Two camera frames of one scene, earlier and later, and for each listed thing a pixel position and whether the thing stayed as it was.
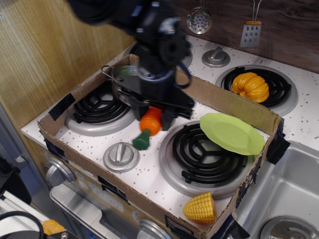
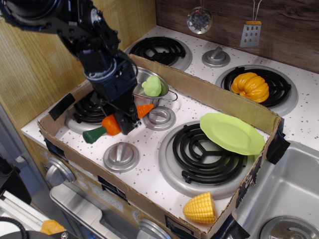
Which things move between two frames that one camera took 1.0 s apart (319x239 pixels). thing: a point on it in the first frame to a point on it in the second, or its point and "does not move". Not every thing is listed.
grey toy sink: [283, 203] does not move
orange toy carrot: [150, 122] to [110, 125]
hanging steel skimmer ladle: [199, 20] does not move
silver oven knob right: [149, 229] does not move
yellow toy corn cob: [201, 208] does not move
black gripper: [157, 91] to [115, 81]
